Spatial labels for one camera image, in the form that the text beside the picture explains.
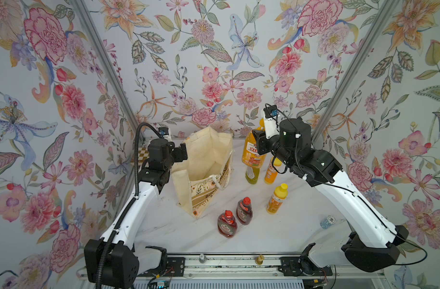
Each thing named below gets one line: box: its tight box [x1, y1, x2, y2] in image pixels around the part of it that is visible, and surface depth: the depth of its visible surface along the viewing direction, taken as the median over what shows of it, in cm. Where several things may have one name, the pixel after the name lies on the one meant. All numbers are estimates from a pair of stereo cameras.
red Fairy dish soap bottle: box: [216, 210, 239, 239], surface depth 76 cm
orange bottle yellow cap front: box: [266, 183, 289, 215], surface depth 77 cm
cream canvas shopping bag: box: [171, 127, 234, 219], surface depth 88 cm
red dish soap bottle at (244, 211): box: [236, 196, 253, 226], surface depth 77 cm
